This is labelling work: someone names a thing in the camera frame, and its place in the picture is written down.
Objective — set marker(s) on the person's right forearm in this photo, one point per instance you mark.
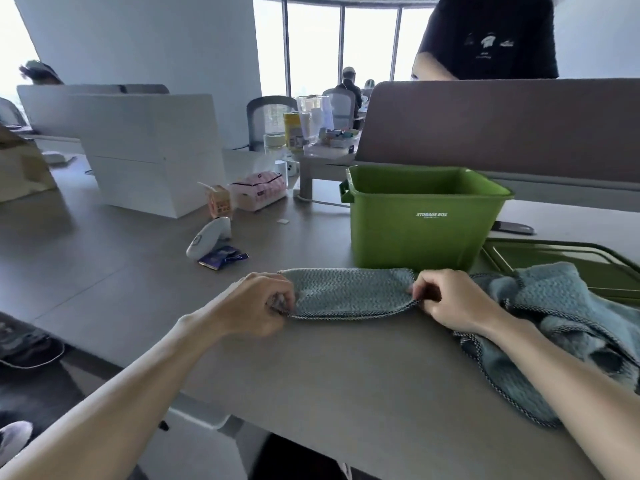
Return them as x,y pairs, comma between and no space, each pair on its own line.
570,389

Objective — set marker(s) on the large glass window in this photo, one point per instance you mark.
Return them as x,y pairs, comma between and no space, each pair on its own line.
315,44

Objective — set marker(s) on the grey office chair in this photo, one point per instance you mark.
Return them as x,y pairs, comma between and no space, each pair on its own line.
255,119

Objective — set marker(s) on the person's left forearm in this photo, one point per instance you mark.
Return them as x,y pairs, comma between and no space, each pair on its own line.
110,404

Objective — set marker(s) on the yellow wipes canister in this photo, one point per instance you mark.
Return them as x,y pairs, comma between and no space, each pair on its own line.
294,134

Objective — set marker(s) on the pink tissue pack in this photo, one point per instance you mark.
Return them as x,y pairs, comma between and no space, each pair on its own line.
257,192

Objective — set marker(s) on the person's left hand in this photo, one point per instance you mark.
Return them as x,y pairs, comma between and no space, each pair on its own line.
255,307

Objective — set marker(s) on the black phone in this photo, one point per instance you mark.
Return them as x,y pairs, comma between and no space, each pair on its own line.
512,228

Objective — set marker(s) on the brown desk divider panel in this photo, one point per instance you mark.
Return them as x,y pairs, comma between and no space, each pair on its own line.
500,124

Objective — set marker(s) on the green plastic storage box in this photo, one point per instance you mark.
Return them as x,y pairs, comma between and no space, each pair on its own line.
420,229

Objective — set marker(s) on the orange drink carton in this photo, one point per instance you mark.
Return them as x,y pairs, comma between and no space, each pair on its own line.
219,202

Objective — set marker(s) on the blue foil wrapper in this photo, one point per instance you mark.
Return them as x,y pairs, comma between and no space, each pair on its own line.
222,257

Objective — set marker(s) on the green flat plastic lid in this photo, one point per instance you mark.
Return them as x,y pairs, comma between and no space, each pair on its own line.
550,252

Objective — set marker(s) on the clear plastic organizer box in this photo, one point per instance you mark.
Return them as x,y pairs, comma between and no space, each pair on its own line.
312,117

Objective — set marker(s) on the grey desk riser shelf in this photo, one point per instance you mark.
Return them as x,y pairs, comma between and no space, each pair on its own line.
330,167

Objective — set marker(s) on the person's right hand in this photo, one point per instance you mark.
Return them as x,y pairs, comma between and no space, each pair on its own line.
455,299

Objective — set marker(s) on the white mesh chair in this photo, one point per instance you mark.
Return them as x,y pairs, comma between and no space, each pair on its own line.
340,107

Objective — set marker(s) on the glass jar white lid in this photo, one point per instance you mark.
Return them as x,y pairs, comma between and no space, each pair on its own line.
275,143

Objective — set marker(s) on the grey sneaker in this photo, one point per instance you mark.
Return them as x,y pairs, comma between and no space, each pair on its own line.
12,439

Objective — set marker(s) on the brown paper bag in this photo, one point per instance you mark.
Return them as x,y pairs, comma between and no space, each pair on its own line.
22,169

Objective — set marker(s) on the large white box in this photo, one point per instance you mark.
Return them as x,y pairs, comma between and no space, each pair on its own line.
150,144

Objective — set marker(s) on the white handheld controller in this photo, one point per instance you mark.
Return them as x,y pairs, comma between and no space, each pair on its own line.
207,237

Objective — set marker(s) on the person's black trousers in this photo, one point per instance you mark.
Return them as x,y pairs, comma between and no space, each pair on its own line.
300,459

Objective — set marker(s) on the dark bag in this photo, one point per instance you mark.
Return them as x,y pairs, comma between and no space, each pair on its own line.
25,344

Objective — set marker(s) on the white power cube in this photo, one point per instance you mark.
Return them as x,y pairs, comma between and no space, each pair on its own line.
287,172

